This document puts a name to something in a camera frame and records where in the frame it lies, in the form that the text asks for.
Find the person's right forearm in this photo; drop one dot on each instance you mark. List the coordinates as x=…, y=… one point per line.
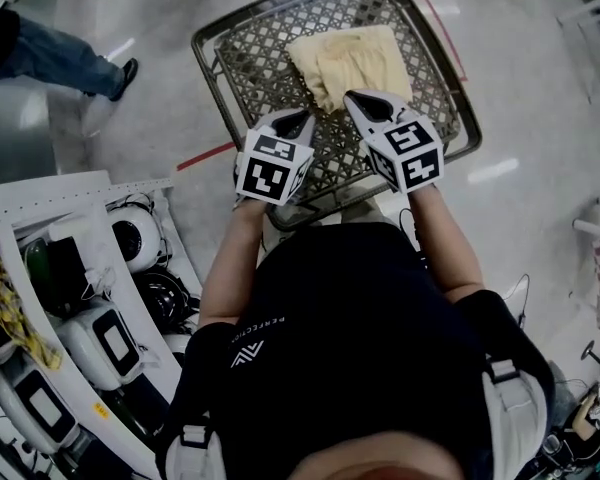
x=445, y=248

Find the green glossy helmet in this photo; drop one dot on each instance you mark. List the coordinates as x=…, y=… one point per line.
x=37, y=263

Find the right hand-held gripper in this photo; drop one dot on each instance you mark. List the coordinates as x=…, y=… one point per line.
x=410, y=155

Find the black rectangular case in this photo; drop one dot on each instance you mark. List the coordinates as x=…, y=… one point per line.
x=67, y=273

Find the white round headset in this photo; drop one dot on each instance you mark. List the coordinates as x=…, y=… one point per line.
x=135, y=235
x=182, y=345

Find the white device with black screen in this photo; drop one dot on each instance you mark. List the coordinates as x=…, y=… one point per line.
x=105, y=343
x=40, y=408

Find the cream yellow cloth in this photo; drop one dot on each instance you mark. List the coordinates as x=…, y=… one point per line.
x=360, y=63

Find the person's face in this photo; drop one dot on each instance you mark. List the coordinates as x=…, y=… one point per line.
x=375, y=460

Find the white pipe frame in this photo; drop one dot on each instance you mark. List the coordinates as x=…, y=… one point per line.
x=595, y=223

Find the person's left forearm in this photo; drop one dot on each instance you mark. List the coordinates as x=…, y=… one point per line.
x=230, y=273

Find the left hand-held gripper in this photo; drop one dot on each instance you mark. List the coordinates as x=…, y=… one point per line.
x=270, y=168

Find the person's legs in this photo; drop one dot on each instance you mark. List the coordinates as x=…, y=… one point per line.
x=367, y=211

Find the black helmet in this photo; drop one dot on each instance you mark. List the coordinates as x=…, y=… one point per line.
x=160, y=298

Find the white metal shelf rack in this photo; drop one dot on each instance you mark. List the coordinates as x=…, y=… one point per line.
x=55, y=193

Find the person's torso in black shirt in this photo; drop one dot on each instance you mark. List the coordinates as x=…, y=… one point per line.
x=350, y=348

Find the dark wicker glass-top table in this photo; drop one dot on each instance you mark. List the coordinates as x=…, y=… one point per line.
x=280, y=68

